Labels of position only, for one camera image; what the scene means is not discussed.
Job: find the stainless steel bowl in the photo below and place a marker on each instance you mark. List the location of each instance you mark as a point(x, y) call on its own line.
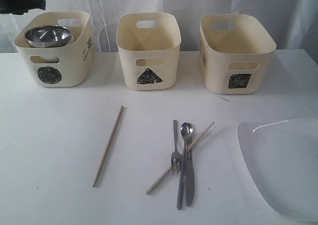
point(48, 36)

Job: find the cream bin with triangle mark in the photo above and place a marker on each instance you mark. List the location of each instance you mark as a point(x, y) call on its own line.
point(148, 46)

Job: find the white curtain backdrop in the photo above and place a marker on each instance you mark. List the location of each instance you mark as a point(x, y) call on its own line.
point(293, 24)

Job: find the cream bin with square mark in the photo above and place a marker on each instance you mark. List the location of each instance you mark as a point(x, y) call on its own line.
point(235, 52)

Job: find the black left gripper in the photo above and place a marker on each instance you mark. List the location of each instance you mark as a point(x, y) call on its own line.
point(21, 6)

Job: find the white square plate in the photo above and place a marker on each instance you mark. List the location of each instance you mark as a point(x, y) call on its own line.
point(282, 160)

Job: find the steel table knife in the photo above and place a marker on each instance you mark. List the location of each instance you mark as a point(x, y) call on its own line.
point(189, 180)

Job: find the cream bin with circle mark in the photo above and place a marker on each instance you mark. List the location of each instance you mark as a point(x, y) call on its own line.
point(74, 59)

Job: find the steel fork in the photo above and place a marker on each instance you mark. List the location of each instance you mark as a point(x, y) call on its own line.
point(175, 156)

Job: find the steel spoon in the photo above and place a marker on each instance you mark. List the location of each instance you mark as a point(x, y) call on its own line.
point(186, 131)

